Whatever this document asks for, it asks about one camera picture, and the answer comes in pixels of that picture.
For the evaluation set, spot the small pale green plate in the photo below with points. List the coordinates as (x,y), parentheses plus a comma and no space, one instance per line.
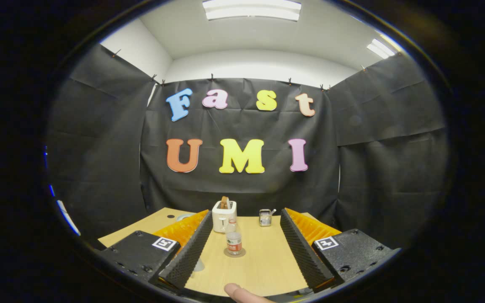
(183,216)

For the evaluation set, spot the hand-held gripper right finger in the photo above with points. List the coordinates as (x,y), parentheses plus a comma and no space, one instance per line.
(301,252)

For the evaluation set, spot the brown toast slice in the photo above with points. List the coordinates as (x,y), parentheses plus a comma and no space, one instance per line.
(225,203)

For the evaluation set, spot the white toaster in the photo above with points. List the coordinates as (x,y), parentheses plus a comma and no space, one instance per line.
(220,219)

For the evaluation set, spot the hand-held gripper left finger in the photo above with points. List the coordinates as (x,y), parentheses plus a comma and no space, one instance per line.
(190,252)

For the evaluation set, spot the round brown coaster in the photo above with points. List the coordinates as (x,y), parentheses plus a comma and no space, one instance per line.
(242,253)

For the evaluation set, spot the clear juice bottle red label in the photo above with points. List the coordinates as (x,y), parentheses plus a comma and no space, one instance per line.
(234,242)

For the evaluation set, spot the long ceiling light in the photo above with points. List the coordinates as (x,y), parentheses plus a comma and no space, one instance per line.
(251,9)

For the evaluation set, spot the wooden table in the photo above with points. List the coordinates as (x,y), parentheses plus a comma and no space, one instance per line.
(263,252)

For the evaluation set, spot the small ceiling light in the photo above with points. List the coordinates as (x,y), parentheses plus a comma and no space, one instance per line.
(380,48)

